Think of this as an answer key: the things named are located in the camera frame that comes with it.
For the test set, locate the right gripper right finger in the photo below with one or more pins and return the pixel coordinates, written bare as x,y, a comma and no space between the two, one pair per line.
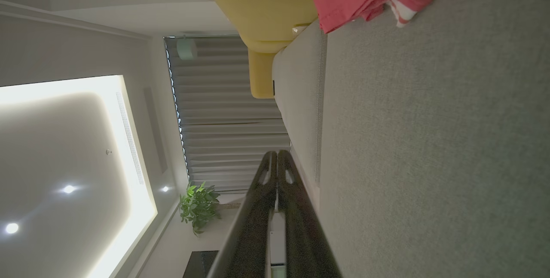
300,235

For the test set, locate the green potted plant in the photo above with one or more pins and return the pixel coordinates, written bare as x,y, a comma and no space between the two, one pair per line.
198,207

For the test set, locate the grey pleated curtain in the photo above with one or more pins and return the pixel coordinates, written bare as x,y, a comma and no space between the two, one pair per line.
227,114

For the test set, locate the grey fabric sofa seat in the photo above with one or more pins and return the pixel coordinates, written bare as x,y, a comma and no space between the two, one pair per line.
429,140

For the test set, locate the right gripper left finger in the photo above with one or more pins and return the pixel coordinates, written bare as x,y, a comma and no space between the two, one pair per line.
251,235

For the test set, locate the yellow sofa cushion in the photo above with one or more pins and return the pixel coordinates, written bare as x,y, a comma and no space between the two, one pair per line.
258,3

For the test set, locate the dark flat screen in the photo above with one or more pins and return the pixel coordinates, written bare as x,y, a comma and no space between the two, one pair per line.
200,265

